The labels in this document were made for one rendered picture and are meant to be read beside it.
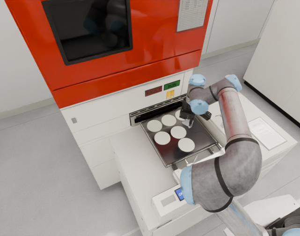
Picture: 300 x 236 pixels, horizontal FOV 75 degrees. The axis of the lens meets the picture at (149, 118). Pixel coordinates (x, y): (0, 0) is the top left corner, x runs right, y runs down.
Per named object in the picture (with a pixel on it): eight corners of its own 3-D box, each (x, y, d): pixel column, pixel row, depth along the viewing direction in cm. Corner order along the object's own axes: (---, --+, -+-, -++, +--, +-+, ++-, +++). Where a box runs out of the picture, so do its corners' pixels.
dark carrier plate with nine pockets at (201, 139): (141, 122, 131) (141, 122, 131) (185, 106, 141) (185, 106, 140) (166, 165, 111) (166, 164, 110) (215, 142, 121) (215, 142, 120)
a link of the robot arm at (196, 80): (190, 83, 87) (188, 71, 93) (186, 101, 96) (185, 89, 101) (208, 84, 87) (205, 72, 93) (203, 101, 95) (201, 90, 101)
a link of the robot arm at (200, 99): (211, 97, 78) (207, 80, 86) (187, 108, 84) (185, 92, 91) (220, 107, 83) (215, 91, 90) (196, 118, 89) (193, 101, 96)
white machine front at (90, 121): (78, 144, 128) (56, 100, 98) (183, 106, 152) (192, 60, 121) (79, 148, 126) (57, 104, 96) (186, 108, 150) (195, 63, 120)
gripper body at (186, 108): (182, 109, 115) (185, 94, 106) (197, 114, 112) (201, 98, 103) (178, 118, 110) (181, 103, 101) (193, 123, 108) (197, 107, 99)
